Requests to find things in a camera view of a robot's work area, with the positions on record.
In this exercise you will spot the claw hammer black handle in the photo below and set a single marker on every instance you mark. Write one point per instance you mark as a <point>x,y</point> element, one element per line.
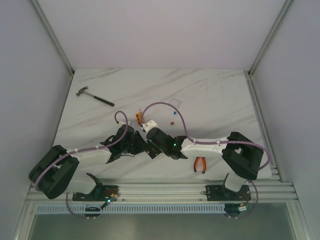
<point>83,90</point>

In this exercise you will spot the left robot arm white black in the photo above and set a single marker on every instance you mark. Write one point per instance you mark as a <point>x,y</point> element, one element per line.
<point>61,170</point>

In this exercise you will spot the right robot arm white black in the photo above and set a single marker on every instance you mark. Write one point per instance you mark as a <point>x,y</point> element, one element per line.
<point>243,156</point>

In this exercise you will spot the white slotted cable duct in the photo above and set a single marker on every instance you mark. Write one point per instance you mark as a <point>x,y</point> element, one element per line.
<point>131,208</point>

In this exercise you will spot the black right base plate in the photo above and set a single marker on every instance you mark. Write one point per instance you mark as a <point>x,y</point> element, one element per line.
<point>218,193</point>

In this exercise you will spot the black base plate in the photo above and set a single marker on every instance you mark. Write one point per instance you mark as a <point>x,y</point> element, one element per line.
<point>218,193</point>
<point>99,194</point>

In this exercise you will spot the aluminium rail frame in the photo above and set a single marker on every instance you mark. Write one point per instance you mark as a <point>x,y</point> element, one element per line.
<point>191,191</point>

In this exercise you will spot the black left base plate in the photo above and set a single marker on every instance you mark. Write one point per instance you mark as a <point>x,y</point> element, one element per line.
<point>99,194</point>

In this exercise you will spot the black fuse box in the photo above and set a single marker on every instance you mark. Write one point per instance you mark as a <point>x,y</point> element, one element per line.
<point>153,152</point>

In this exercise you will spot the orange terminal block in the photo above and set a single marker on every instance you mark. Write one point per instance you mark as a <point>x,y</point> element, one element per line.
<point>139,118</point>

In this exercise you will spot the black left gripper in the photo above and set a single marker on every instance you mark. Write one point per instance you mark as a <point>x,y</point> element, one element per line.
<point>137,139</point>

